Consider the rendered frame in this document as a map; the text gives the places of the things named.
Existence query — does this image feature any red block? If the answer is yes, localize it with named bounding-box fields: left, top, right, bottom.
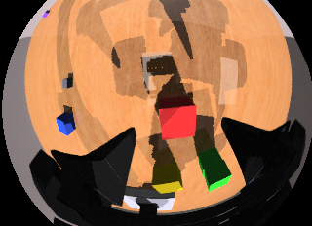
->
left=160, top=97, right=196, bottom=140

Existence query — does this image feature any yellow block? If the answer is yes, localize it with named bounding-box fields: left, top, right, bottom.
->
left=152, top=161, right=183, bottom=194

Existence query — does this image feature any small blue block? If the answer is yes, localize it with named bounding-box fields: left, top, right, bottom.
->
left=56, top=112, right=75, bottom=136

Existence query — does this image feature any green block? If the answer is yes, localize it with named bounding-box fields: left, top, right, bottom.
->
left=204, top=160, right=231, bottom=191
left=198, top=147, right=222, bottom=176

